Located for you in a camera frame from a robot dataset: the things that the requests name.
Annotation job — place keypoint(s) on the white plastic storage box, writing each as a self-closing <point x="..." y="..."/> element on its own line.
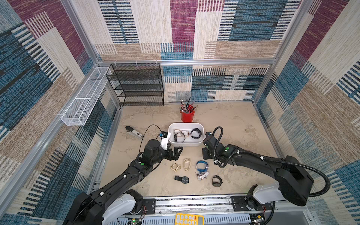
<point x="189" y="142"/>

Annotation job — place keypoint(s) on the dark brown round watch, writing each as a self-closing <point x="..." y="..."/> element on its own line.
<point x="217" y="181"/>

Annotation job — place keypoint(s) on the aluminium front rail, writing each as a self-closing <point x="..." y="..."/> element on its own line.
<point x="197" y="204"/>

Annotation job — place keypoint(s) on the beige strap watch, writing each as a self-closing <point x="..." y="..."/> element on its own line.
<point x="185" y="132"/>

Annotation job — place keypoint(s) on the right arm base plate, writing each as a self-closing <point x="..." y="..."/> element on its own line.
<point x="240" y="204"/>

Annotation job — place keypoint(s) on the black chunky watch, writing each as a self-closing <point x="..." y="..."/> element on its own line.
<point x="179" y="137"/>

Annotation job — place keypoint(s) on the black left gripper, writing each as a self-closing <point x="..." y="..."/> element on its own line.
<point x="175" y="156"/>

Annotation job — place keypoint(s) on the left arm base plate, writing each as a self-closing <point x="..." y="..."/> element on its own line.
<point x="145" y="206"/>

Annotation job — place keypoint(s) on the blue strap watch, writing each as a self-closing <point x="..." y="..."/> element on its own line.
<point x="202" y="166"/>

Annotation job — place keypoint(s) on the red metal pen bucket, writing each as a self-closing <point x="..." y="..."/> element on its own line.
<point x="188" y="117"/>

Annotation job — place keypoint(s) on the black flat analog watch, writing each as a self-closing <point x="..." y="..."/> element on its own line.
<point x="184" y="179"/>

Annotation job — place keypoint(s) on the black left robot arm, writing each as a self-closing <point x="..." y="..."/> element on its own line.
<point x="103" y="205"/>

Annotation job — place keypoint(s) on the black wire mesh shelf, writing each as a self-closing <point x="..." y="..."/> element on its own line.
<point x="137" y="84"/>

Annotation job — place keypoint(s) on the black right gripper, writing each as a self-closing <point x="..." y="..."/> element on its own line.
<point x="207" y="143"/>

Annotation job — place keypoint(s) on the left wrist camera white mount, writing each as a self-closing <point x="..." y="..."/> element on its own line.
<point x="164" y="140"/>

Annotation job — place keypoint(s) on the white wire mesh basket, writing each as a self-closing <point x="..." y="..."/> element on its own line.
<point x="81" y="107"/>

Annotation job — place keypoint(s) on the yellow teach pendant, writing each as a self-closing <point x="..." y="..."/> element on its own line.
<point x="189" y="219"/>

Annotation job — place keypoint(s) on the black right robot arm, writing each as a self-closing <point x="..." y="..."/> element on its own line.
<point x="293" y="183"/>

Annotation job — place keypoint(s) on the silver metal watch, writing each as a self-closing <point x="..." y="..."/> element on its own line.
<point x="202" y="175"/>

